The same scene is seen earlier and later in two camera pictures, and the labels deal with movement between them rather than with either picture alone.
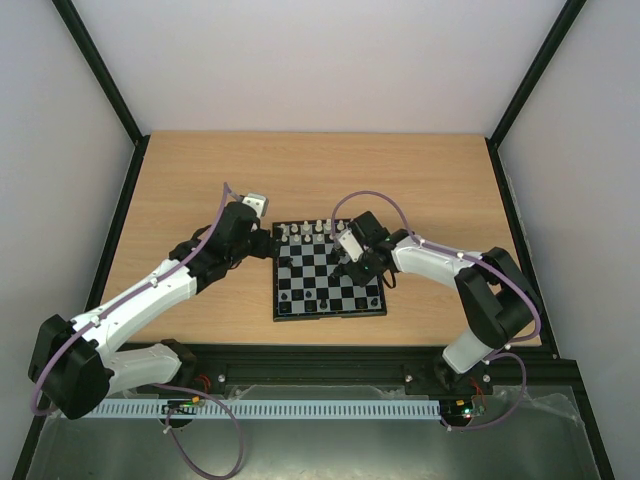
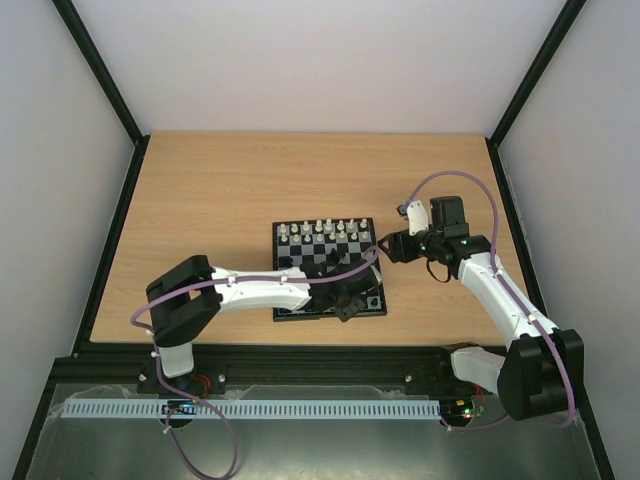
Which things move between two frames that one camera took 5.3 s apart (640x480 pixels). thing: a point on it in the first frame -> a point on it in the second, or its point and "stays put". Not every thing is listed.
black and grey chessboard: (303, 285) stays put
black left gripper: (263, 251) -> (346, 313)
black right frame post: (560, 30) stays put
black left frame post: (140, 141) stays put
